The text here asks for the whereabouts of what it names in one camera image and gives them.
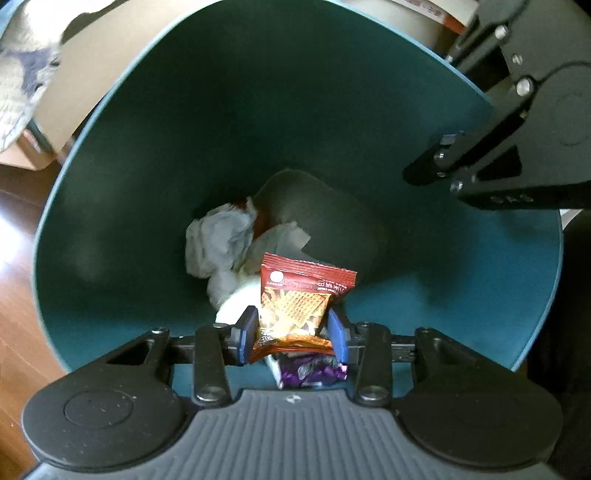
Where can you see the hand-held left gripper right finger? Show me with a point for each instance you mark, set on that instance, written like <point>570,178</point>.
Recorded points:
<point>336,337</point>

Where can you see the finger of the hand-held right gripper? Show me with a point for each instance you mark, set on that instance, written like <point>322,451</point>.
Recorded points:
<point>466,158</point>
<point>485,27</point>

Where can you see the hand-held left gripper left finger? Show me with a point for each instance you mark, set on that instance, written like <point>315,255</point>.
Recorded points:
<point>247,337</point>

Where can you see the silver purple snack wrapper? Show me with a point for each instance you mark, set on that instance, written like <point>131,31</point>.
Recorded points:
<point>304,371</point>

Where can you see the red orange snack packet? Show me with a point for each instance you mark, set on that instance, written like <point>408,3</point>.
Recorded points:
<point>295,300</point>

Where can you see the teal plastic bin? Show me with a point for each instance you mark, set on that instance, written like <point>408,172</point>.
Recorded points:
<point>184,138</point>

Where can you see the white paper piece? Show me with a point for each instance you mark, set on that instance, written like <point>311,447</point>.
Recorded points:
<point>233,302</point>

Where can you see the cardboard box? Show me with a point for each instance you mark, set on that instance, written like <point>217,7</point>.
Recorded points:
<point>392,23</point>

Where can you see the crumpled white tissue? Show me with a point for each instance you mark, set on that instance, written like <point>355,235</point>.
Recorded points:
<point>217,244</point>
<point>279,240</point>

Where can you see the dark cloth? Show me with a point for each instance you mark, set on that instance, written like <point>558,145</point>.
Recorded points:
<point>575,300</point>

